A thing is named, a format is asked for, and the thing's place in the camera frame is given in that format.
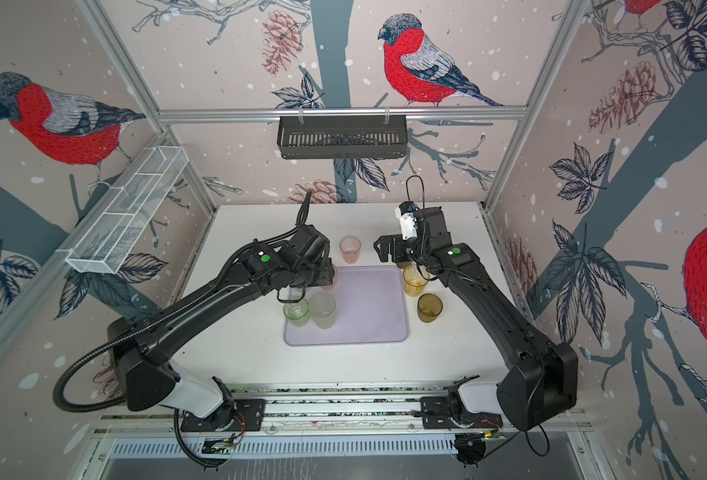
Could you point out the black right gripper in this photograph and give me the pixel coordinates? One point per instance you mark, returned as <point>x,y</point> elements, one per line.
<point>398,255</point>

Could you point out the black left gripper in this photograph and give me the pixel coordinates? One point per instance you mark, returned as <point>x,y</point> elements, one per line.
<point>328,273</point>

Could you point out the pink glass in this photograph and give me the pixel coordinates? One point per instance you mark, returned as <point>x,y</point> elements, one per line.
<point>350,247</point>
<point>333,279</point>

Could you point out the tall pale green dimpled glass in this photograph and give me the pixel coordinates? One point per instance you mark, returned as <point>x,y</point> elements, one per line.
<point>323,310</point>

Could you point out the bright green faceted glass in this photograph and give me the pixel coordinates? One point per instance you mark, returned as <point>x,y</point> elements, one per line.
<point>297,312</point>

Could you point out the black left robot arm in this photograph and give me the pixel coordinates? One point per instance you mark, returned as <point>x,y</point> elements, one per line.
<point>142,356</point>

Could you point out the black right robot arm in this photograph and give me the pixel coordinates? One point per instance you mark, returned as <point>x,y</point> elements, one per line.
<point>542,378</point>

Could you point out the lilac plastic tray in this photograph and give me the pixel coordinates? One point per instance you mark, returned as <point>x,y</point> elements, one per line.
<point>370,308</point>

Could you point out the yellow amber glass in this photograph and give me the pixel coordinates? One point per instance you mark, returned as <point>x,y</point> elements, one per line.
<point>415,278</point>

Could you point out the dark olive glass near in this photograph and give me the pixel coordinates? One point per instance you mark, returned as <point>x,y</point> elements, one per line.
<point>429,307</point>

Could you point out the aluminium back crossbar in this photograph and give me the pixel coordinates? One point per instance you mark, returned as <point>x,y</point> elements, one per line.
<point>207,116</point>

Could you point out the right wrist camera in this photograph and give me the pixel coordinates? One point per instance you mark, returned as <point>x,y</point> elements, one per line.
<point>405,213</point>

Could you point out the black hanging wire basket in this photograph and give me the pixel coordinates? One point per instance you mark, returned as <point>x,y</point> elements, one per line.
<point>342,137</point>

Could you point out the aluminium front rail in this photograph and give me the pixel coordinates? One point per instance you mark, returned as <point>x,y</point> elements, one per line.
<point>320,411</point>

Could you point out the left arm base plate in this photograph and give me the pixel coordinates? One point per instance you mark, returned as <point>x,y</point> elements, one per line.
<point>241,415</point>

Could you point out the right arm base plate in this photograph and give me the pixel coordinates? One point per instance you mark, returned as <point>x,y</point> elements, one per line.
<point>461,413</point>

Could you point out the white wire mesh shelf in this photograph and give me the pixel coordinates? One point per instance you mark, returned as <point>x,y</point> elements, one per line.
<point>112,236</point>

